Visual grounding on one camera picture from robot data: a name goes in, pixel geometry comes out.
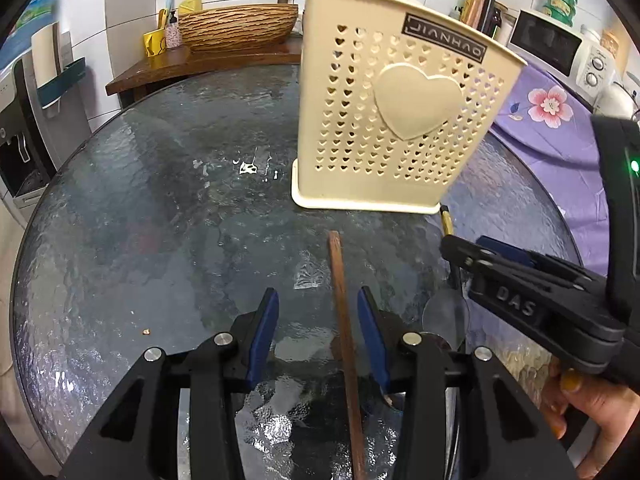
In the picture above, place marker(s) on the green stacked containers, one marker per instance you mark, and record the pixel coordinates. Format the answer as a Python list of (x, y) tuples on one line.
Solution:
[(561, 10)]

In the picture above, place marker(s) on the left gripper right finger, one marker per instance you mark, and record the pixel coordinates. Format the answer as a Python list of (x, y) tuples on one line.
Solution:
[(382, 332)]

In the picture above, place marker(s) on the white water dispenser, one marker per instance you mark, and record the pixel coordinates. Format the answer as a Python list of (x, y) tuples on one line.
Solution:
[(43, 118)]

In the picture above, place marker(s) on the wooden basin sink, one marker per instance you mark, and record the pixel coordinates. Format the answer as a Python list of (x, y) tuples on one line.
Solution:
[(245, 27)]

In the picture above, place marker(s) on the white electric kettle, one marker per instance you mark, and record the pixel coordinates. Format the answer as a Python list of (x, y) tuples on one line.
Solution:
[(617, 101)]

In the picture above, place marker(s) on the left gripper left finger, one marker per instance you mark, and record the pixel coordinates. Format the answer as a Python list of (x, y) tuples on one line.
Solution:
[(254, 331)]

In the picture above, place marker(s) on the cream perforated utensil holder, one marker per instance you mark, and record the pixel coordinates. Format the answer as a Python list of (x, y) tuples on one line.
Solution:
[(394, 100)]

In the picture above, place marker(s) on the stainless steel spoon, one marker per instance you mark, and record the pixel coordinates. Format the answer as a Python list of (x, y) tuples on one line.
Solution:
[(445, 316)]

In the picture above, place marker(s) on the yellow soap bottle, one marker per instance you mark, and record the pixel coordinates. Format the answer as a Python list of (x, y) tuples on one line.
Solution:
[(186, 7)]

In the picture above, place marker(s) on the purple floral cloth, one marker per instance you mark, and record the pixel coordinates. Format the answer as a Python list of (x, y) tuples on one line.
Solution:
[(551, 133)]

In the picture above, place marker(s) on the person's right hand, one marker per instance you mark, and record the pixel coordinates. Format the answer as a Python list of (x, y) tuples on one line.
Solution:
[(613, 408)]

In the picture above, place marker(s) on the yellow cup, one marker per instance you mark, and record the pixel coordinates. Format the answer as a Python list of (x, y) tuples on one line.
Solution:
[(154, 43)]

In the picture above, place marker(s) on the black gold-tipped chopstick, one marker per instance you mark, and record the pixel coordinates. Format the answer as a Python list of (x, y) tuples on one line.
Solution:
[(486, 17), (452, 249)]

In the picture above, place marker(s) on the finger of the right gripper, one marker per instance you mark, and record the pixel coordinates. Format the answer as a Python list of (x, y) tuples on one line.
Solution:
[(544, 312), (538, 266)]

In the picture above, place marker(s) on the white microwave oven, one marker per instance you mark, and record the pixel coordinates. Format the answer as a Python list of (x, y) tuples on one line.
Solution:
[(579, 63)]

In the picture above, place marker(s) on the wooden side counter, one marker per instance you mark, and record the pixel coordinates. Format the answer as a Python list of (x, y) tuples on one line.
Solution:
[(181, 62)]

